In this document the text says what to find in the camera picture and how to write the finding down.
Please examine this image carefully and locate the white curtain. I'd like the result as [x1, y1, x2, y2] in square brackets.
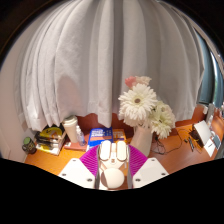
[13, 0, 206, 132]

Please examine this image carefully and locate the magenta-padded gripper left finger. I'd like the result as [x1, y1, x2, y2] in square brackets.
[57, 143, 101, 190]

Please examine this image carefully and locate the black pen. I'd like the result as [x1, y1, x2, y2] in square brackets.
[187, 135, 195, 153]

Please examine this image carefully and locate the white flower bouquet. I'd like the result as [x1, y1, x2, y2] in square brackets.
[117, 75, 177, 140]

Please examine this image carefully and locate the black cable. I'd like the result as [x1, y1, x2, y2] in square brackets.
[151, 128, 193, 156]

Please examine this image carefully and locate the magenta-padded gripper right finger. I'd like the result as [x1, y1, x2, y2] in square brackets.
[126, 144, 170, 190]

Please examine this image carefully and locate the white paper card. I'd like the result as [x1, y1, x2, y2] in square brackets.
[203, 139, 217, 158]

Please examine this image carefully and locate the white computer mouse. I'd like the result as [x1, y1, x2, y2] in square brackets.
[97, 139, 129, 191]

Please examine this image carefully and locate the yellow black book stack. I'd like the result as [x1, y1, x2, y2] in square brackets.
[34, 125, 68, 156]

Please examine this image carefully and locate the small clear spray bottle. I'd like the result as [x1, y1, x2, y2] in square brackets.
[75, 125, 87, 147]

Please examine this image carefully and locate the white ceramic vase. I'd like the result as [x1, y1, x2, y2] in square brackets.
[129, 124, 154, 158]

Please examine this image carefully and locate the white tumbler cup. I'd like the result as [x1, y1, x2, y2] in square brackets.
[61, 115, 80, 144]

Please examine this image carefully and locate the thin red-brown book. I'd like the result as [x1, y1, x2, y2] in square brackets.
[63, 141, 89, 153]

